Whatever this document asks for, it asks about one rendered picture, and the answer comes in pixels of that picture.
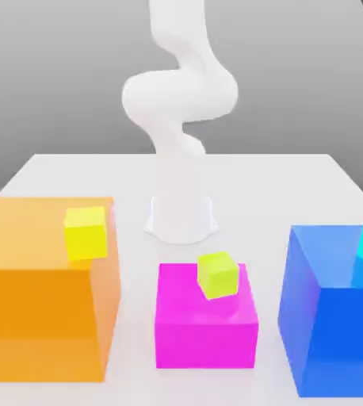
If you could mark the small lime cube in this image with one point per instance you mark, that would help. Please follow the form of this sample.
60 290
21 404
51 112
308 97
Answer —
218 279

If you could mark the large magenta box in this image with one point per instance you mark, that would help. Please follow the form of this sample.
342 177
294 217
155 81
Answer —
205 342

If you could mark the large orange box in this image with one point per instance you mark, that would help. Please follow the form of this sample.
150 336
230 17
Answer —
35 317

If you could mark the large blue box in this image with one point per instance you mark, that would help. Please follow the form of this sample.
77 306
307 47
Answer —
343 342

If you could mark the small yellow cube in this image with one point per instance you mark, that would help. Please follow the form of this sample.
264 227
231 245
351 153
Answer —
85 238

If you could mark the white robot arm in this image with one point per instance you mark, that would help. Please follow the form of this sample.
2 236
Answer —
181 95

